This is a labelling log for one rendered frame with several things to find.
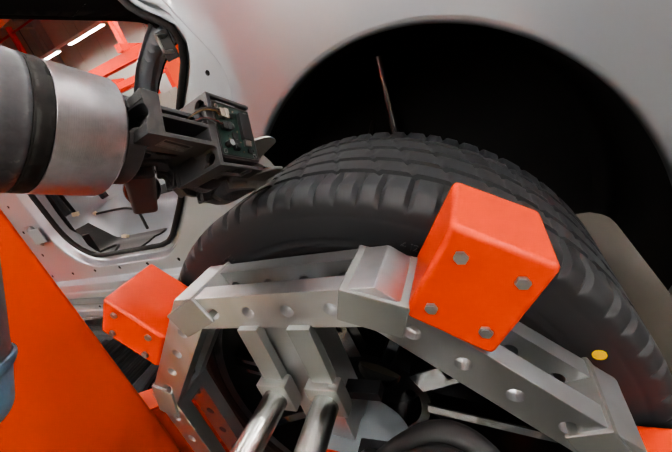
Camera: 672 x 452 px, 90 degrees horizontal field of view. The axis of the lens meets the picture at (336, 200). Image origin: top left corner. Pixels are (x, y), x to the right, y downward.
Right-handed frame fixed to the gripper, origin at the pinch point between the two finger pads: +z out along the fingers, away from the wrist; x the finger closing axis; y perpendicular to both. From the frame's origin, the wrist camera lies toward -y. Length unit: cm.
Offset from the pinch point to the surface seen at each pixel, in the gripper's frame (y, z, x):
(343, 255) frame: 11.6, -5.6, -13.5
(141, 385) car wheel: -111, 37, -37
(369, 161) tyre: 13.6, 2.4, -3.7
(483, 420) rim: 13.7, 13.8, -37.8
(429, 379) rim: 9.8, 10.1, -31.0
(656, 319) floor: 53, 147, -68
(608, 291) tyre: 30.6, 4.8, -22.6
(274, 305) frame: 5.8, -9.9, -16.1
